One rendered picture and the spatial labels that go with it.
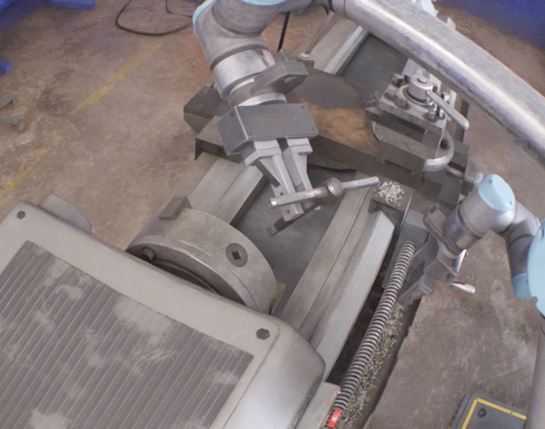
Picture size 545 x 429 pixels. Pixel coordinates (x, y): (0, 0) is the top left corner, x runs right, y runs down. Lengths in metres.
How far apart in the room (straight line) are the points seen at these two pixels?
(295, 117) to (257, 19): 0.16
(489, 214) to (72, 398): 0.89
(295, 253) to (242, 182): 0.21
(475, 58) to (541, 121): 0.13
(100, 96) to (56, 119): 0.31
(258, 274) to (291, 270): 0.60
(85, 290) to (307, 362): 0.27
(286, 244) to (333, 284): 0.25
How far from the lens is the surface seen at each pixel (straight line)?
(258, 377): 0.68
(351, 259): 1.47
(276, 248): 1.62
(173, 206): 1.01
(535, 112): 0.73
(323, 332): 1.32
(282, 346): 0.71
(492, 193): 1.22
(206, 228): 0.97
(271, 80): 0.83
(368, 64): 2.42
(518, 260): 1.23
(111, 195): 2.80
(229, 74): 0.88
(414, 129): 1.47
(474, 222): 1.25
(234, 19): 0.86
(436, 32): 0.80
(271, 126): 0.85
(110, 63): 3.75
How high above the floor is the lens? 1.92
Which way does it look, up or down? 45 degrees down
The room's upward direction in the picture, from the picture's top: 7 degrees clockwise
